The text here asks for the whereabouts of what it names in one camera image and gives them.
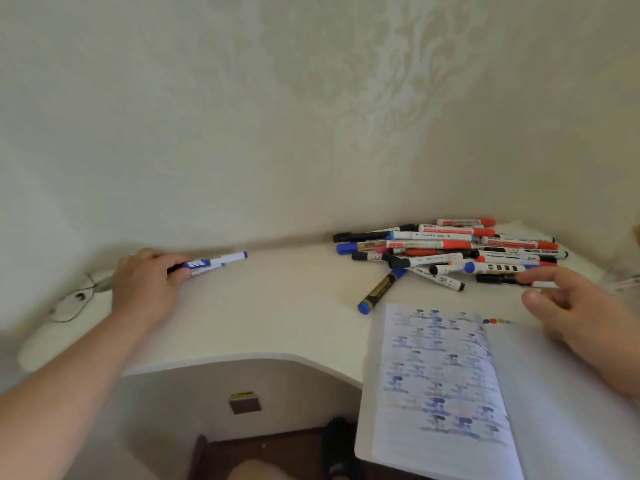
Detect person's leg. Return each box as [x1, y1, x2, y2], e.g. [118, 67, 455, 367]
[231, 458, 290, 480]

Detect person's left forearm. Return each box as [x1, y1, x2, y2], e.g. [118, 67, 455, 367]
[0, 311, 162, 480]

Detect thin wire eyeglasses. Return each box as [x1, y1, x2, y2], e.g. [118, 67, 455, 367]
[47, 271, 119, 324]

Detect blue white marker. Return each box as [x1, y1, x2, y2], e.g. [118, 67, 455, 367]
[169, 251, 249, 278]

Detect dark wooden chair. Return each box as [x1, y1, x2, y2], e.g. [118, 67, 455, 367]
[187, 417, 362, 480]

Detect black gold blue-capped pen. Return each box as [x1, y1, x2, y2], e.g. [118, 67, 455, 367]
[357, 268, 407, 316]

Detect person's left hand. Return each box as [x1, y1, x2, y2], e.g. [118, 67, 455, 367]
[111, 248, 194, 329]

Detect white pink pen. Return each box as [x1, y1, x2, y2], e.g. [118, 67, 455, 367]
[606, 275, 640, 296]

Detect open scribbled notebook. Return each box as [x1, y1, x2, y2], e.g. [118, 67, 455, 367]
[354, 303, 640, 480]

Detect person's right hand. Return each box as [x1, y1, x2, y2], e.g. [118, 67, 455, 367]
[515, 267, 640, 399]

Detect brown block with yellow label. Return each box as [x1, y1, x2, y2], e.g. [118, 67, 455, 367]
[228, 391, 262, 416]

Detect pile of assorted markers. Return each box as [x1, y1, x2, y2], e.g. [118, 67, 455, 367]
[332, 217, 571, 294]

